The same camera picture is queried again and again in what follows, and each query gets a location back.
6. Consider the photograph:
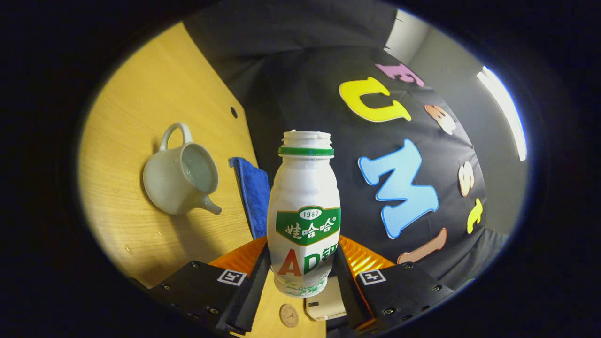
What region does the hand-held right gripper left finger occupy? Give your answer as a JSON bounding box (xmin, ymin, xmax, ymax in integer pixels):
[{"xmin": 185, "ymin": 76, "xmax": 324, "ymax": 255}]
[{"xmin": 148, "ymin": 236, "xmax": 272, "ymax": 335}]

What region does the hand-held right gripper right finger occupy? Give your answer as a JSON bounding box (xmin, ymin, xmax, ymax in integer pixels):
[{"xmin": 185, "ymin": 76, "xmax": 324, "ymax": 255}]
[{"xmin": 334, "ymin": 235, "xmax": 454, "ymax": 332}]

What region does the round brown coaster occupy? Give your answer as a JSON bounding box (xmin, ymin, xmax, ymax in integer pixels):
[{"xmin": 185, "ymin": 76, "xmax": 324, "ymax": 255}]
[{"xmin": 280, "ymin": 304, "xmax": 299, "ymax": 328}]

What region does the white water bottle green label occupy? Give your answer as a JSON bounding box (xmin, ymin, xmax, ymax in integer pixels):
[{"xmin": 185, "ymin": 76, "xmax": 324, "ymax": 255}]
[{"xmin": 267, "ymin": 130, "xmax": 341, "ymax": 298}]

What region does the white ceramic teacup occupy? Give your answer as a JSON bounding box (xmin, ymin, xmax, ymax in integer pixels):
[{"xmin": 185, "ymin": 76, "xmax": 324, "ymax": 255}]
[{"xmin": 143, "ymin": 123, "xmax": 222, "ymax": 216}]

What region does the white toaster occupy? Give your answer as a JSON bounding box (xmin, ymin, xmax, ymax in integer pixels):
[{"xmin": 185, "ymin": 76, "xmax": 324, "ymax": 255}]
[{"xmin": 304, "ymin": 276, "xmax": 348, "ymax": 322}]

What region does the blue folded towel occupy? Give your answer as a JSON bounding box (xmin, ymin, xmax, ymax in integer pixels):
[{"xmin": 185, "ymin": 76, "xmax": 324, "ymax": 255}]
[{"xmin": 229, "ymin": 157, "xmax": 271, "ymax": 240}]

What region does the black backdrop cloth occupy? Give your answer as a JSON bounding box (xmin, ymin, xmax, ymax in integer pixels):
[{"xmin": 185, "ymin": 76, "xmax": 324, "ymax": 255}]
[{"xmin": 183, "ymin": 0, "xmax": 510, "ymax": 292}]

